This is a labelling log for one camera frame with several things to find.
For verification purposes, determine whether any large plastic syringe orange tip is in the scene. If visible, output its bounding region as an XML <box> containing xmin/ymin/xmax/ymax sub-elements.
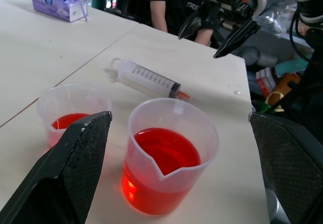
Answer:
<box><xmin>110</xmin><ymin>58</ymin><xmax>194</xmax><ymax>101</ymax></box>

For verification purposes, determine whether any large beaker with red liquid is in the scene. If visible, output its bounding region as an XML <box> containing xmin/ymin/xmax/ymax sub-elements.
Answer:
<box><xmin>120</xmin><ymin>97</ymin><xmax>220</xmax><ymax>216</ymax></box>

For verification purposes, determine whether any dark robot torso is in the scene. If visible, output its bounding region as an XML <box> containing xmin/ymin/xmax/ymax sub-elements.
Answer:
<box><xmin>284</xmin><ymin>27</ymin><xmax>323</xmax><ymax>145</ymax></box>

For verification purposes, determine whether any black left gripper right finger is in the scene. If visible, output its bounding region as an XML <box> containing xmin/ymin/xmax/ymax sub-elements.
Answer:
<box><xmin>248</xmin><ymin>111</ymin><xmax>323</xmax><ymax>224</ymax></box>

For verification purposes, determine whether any purple tissue pack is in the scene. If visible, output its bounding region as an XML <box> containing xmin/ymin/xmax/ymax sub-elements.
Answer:
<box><xmin>29</xmin><ymin>0</ymin><xmax>88</xmax><ymax>23</ymax></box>

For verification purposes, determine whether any yellow ring-shaped toy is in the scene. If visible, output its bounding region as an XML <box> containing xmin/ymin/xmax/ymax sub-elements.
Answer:
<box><xmin>265</xmin><ymin>91</ymin><xmax>286</xmax><ymax>113</ymax></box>

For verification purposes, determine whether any orange cylindrical object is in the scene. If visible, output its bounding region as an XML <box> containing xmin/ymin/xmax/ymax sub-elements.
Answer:
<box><xmin>276</xmin><ymin>72</ymin><xmax>303</xmax><ymax>96</ymax></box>

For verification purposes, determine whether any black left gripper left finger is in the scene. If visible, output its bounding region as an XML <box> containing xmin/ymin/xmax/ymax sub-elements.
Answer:
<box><xmin>0</xmin><ymin>111</ymin><xmax>113</xmax><ymax>224</ymax></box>

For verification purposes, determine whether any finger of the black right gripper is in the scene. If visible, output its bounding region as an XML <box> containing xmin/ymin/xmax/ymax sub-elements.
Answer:
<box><xmin>178</xmin><ymin>9</ymin><xmax>204</xmax><ymax>40</ymax></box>
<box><xmin>213</xmin><ymin>18</ymin><xmax>261</xmax><ymax>59</ymax></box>

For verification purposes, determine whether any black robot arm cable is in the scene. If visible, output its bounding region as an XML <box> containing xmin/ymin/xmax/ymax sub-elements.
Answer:
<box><xmin>289</xmin><ymin>9</ymin><xmax>314</xmax><ymax>64</ymax></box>

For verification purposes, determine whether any red and white carton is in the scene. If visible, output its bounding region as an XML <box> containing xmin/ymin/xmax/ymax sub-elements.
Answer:
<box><xmin>255</xmin><ymin>67</ymin><xmax>278</xmax><ymax>99</ymax></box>

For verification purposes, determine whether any teal flat box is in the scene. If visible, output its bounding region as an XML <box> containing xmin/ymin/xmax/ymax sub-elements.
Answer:
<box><xmin>274</xmin><ymin>57</ymin><xmax>313</xmax><ymax>78</ymax></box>

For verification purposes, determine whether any small beaker with red liquid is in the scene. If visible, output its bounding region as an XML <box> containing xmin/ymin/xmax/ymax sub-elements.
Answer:
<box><xmin>35</xmin><ymin>83</ymin><xmax>113</xmax><ymax>149</ymax></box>

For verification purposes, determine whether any clear plastic bag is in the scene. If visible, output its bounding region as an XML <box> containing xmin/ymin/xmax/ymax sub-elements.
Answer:
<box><xmin>254</xmin><ymin>0</ymin><xmax>299</xmax><ymax>38</ymax></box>

